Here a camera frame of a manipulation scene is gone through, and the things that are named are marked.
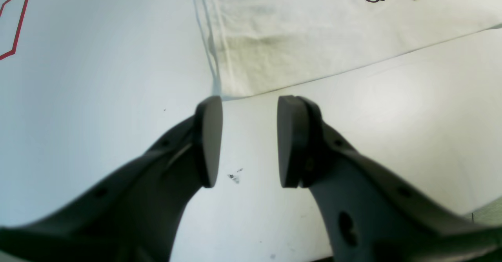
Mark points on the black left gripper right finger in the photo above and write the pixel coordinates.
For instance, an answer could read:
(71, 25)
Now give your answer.
(370, 213)

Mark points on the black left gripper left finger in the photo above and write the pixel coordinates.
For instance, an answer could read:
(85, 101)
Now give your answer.
(133, 214)

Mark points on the white printed T-shirt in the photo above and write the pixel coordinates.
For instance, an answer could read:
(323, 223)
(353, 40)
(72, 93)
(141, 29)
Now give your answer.
(258, 46)

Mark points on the red triangle sticker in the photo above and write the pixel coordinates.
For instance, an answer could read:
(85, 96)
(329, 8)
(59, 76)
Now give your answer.
(12, 15)

